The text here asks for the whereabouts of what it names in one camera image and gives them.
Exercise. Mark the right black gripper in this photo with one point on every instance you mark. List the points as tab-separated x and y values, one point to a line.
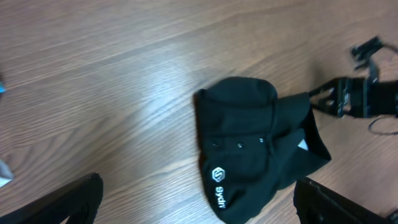
357	97

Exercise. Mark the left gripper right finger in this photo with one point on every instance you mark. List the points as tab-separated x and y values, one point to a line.
316	204

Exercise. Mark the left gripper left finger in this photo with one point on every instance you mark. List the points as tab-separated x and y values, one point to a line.
74	203

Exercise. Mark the black t-shirt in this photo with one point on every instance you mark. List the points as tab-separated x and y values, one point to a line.
253	143

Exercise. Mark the white folded garment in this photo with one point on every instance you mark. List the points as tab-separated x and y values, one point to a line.
6	174

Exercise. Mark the light blue garment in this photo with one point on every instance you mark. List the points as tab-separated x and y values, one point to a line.
2	88

